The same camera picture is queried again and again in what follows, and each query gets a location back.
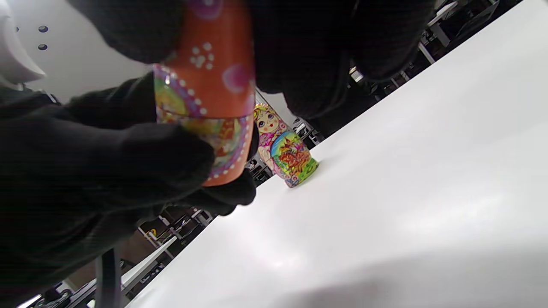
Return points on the person's left hand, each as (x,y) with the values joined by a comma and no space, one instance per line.
(85,179)

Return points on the person's right hand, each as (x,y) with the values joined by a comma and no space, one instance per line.
(308,51)

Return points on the small orange Russian doll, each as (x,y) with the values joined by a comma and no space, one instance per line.
(214,64)

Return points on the large pink Russian doll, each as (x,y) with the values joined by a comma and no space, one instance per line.
(291,158)

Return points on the grey hand controller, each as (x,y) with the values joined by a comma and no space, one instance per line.
(17,55)

